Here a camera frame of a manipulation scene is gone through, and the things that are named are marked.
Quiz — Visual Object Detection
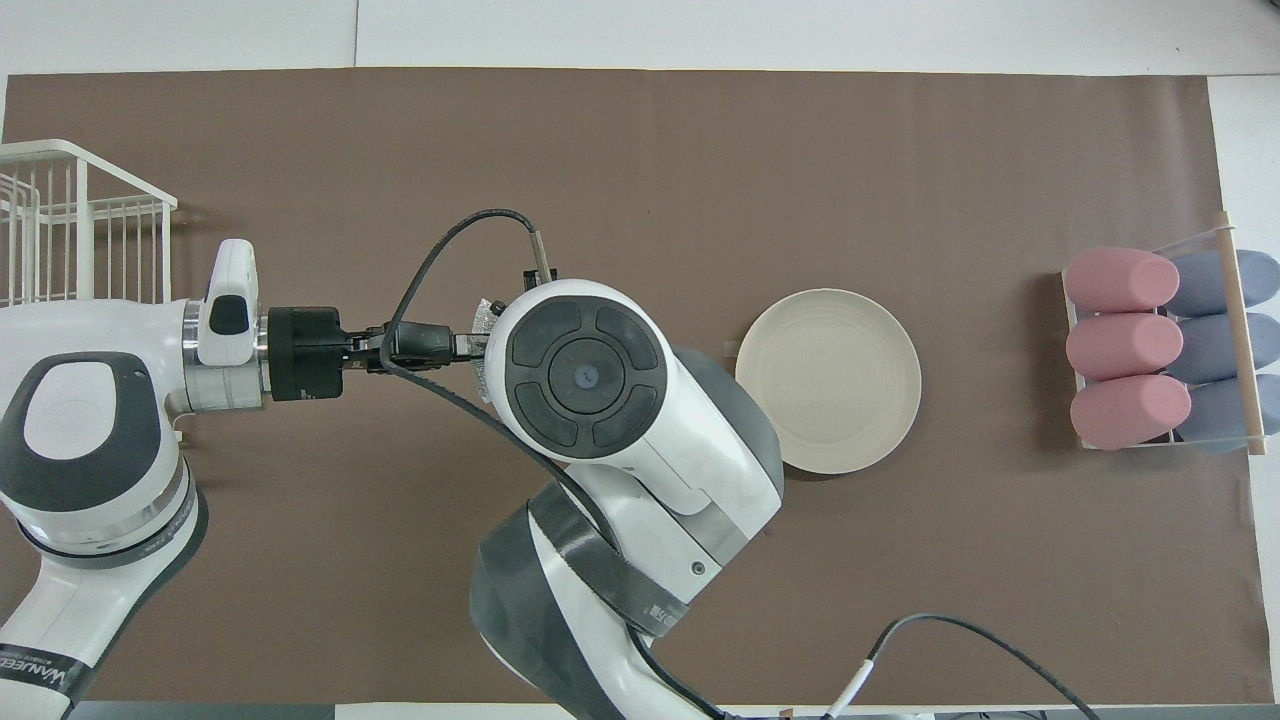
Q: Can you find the blue plastic cup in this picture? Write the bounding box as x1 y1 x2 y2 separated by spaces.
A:
1180 375 1280 453
1165 250 1280 318
1170 313 1280 384

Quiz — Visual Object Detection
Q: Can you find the white wire dish rack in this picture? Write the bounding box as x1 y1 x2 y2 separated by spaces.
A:
0 140 179 306

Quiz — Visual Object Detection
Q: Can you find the brown paper table mat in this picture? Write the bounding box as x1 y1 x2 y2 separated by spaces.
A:
0 67 1276 706

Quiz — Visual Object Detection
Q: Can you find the pink plastic cup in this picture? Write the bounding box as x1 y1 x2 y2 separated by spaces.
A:
1070 375 1193 451
1063 247 1181 313
1066 313 1184 381

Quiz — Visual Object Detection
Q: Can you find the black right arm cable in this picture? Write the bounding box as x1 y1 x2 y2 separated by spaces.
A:
380 208 1101 720

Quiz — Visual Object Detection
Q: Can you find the silver mesh scrubbing sponge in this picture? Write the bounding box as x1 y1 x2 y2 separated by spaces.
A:
468 297 513 403

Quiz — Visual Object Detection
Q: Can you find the white round plate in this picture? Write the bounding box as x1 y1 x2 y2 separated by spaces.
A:
735 289 922 475

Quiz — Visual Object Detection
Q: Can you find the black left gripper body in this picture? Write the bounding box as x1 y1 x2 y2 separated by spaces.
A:
265 306 347 403

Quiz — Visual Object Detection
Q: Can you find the wooden rack tray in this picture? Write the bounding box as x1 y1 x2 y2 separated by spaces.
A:
1060 210 1269 457

